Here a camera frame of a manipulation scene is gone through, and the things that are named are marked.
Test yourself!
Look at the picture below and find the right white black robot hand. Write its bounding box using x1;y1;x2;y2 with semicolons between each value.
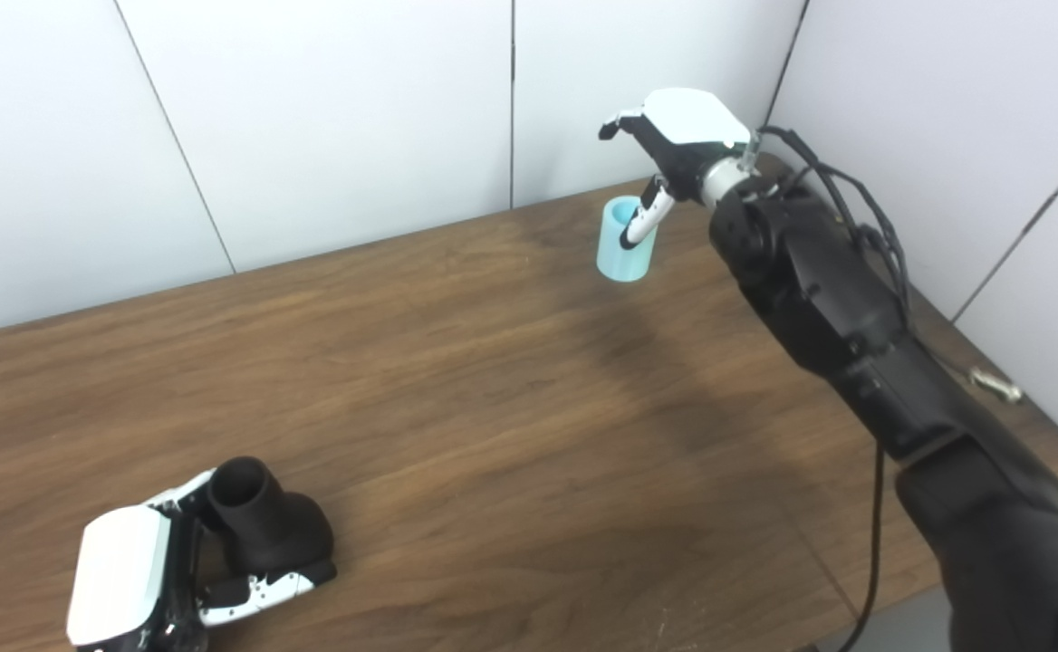
598;88;755;250

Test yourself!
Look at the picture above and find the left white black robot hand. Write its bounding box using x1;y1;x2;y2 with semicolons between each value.
67;466;338;652

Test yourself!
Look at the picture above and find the light blue cylinder cup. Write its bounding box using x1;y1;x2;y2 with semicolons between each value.
596;197;659;285

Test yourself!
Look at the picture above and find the black flared nozzle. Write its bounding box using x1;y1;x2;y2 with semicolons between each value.
207;457;335;580

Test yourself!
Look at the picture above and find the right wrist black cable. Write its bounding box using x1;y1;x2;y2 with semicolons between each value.
746;125;915;652

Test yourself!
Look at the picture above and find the silver cable plug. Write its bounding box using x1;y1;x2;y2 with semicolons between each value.
968;366;1024;404

